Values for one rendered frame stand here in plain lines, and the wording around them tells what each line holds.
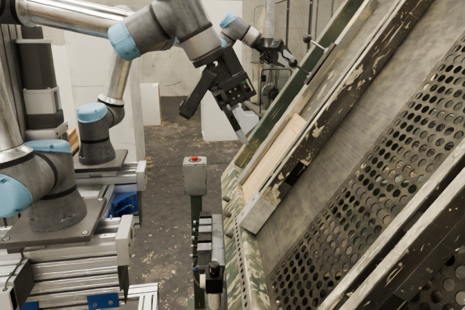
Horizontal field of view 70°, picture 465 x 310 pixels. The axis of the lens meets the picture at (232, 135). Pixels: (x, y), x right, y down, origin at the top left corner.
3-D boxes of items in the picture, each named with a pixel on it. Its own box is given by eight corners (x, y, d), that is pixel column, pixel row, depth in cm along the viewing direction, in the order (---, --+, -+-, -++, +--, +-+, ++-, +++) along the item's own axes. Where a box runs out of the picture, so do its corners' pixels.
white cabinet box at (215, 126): (201, 131, 571) (198, 4, 514) (234, 129, 580) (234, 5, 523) (204, 141, 514) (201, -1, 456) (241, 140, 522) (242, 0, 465)
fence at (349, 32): (244, 183, 156) (236, 178, 155) (373, 3, 136) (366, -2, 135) (245, 187, 151) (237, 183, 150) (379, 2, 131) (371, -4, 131)
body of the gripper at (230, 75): (259, 97, 68) (232, 42, 64) (221, 117, 67) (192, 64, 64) (250, 91, 75) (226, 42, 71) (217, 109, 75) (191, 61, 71)
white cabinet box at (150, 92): (131, 120, 648) (128, 83, 628) (161, 119, 657) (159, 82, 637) (128, 126, 605) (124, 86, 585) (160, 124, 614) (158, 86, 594)
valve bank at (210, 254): (194, 242, 163) (192, 198, 156) (223, 241, 164) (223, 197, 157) (186, 326, 115) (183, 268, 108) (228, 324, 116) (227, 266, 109)
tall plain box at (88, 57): (100, 160, 436) (84, 19, 387) (147, 157, 445) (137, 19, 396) (81, 189, 350) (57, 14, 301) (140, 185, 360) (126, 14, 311)
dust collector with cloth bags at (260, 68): (243, 107, 767) (244, 6, 705) (272, 106, 778) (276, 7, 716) (257, 122, 637) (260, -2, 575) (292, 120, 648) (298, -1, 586)
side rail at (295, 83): (249, 169, 181) (232, 159, 179) (378, -12, 158) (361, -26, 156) (250, 174, 175) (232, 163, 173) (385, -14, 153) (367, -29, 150)
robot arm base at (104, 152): (73, 165, 134) (70, 142, 131) (83, 153, 148) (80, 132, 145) (112, 163, 136) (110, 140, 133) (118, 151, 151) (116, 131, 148)
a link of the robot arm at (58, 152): (84, 178, 98) (79, 133, 94) (58, 198, 85) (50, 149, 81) (46, 176, 99) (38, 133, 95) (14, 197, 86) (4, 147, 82)
